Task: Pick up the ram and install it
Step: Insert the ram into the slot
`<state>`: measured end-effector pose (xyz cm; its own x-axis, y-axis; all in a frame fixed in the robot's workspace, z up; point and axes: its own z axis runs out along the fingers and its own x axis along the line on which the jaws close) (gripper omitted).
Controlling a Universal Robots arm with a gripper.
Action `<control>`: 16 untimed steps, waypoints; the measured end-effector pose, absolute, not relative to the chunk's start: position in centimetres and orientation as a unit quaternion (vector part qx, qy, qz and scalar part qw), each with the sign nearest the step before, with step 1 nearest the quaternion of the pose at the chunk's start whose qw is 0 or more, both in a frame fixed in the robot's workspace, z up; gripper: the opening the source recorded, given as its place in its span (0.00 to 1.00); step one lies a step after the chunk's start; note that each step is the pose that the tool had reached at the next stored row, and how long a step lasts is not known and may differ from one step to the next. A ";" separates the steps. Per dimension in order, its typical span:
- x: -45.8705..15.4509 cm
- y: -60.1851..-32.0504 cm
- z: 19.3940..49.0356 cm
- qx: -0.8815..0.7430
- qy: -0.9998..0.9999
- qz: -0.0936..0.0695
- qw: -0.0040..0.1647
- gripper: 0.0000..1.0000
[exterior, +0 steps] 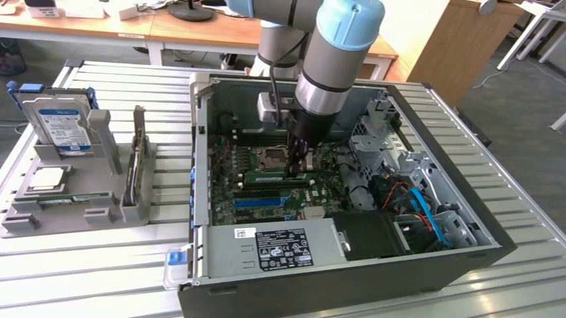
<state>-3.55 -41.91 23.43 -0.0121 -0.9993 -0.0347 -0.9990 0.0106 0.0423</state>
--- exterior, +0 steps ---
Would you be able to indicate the CPU socket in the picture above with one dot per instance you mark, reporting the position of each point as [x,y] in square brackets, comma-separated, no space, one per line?
[271,158]

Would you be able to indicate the silver chipset heatsink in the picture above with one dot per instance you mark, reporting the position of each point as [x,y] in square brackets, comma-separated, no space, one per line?
[314,213]

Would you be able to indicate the black mesh waste bin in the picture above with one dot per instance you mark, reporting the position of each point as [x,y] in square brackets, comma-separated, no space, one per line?
[11,56]

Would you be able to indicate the metal disk bay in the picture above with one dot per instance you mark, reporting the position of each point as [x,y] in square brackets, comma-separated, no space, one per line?
[381,145]

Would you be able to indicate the blue disk caddy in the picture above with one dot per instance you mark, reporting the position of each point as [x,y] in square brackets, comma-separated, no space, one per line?
[31,88]

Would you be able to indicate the wooden cabinet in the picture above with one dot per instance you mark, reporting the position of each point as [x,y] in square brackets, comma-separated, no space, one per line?
[455,49]

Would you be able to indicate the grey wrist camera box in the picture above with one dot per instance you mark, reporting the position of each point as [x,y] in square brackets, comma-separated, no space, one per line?
[267,109]

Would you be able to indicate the grey power supply unit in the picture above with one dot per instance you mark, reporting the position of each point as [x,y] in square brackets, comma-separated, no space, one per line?
[230,251]

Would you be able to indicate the white labelled box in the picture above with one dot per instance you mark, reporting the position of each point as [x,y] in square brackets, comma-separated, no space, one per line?
[46,9]

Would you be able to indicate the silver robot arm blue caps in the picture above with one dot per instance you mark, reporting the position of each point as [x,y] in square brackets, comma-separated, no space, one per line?
[338,49]

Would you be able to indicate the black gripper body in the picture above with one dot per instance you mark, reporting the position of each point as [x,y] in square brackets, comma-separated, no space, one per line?
[311,129]

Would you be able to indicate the white table frame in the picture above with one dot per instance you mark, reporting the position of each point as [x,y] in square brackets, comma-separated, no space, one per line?
[530,30]

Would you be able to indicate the silver CPU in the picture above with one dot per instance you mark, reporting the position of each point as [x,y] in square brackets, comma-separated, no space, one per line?
[47,178]

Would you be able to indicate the green motherboard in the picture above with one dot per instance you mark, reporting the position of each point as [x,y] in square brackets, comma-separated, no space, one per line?
[230,185]

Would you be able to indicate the black lamp base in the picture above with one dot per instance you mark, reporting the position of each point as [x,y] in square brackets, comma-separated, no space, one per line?
[190,11]

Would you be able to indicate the black open PC case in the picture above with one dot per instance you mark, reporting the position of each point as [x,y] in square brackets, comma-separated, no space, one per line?
[354,285]

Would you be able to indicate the green RAM stick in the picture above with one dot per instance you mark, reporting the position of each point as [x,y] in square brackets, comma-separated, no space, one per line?
[265,178]
[58,200]

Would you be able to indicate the hard disk blue label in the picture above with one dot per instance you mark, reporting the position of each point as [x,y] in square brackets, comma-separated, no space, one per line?
[59,126]

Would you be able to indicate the blue expansion slot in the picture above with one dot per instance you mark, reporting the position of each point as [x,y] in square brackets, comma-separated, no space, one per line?
[257,202]

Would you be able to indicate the graphics card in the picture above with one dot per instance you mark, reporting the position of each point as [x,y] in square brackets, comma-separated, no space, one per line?
[138,155]

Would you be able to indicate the black fan shroud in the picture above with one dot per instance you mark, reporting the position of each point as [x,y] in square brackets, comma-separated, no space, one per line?
[367,235]

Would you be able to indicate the clear plastic latch blue tab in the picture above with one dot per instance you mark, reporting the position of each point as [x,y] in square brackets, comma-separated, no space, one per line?
[176,261]

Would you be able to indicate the wooden desk white frame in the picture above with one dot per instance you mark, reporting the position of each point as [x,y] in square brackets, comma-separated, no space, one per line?
[207,33]
[66,26]

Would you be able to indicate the grey parts rack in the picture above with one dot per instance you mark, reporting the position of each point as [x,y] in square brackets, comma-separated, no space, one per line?
[88,195]

